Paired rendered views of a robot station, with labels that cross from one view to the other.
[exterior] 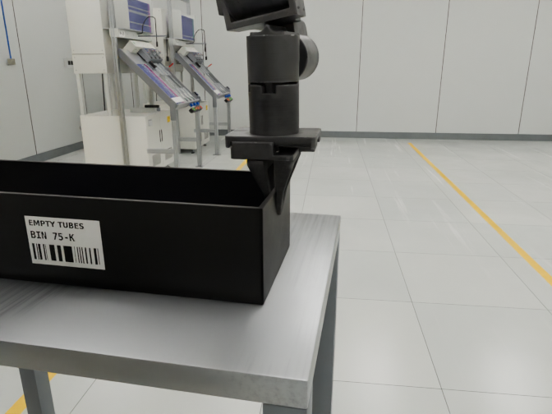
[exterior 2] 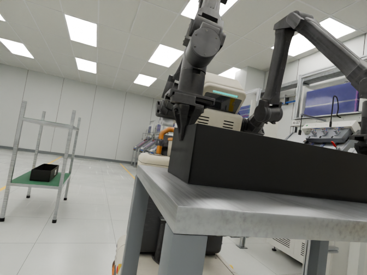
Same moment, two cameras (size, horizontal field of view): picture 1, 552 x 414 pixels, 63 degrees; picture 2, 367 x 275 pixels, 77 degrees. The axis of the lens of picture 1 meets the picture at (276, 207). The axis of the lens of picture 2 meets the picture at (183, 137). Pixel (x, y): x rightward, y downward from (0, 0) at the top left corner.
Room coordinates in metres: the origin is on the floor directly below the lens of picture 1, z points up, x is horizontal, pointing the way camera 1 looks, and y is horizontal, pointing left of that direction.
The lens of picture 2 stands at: (0.97, -0.23, 0.86)
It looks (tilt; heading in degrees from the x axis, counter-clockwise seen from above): 3 degrees up; 153
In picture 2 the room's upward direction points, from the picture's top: 9 degrees clockwise
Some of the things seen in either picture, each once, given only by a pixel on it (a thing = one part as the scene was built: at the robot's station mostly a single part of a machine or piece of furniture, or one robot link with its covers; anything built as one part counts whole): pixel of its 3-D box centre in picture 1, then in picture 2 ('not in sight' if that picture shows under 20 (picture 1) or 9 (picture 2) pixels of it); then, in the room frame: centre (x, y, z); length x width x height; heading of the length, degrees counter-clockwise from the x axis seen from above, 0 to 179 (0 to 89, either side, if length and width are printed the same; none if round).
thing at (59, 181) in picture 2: not in sight; (48, 159); (-2.02, -0.32, 0.55); 0.91 x 0.46 x 1.10; 173
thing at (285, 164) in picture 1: (268, 176); (189, 120); (0.52, 0.01, 0.93); 0.07 x 0.07 x 0.09; 79
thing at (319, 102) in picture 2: not in sight; (333, 102); (-0.31, 1.94, 1.52); 0.51 x 0.13 x 0.27; 173
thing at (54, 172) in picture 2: not in sight; (46, 172); (-2.02, -0.32, 0.41); 0.57 x 0.17 x 0.11; 173
